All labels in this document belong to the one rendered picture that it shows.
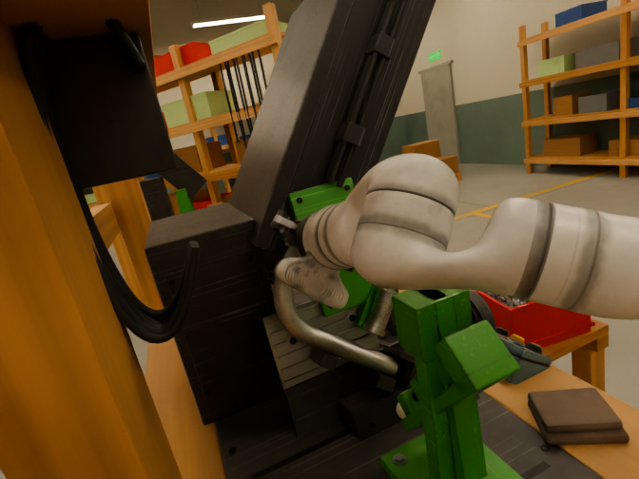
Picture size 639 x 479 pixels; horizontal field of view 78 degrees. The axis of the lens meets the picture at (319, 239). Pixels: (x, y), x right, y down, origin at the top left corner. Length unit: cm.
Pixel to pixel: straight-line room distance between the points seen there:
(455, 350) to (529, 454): 28
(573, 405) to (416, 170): 48
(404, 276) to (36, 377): 29
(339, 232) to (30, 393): 28
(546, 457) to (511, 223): 43
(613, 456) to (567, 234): 43
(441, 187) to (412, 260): 6
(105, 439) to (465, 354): 32
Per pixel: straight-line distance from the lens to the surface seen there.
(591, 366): 116
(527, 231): 28
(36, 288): 36
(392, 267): 28
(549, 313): 101
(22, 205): 35
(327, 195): 65
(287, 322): 60
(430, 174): 29
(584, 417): 67
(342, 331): 68
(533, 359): 77
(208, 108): 381
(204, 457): 78
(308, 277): 44
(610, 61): 637
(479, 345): 42
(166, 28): 991
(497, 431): 68
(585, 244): 29
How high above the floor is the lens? 136
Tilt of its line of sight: 15 degrees down
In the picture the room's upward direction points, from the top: 12 degrees counter-clockwise
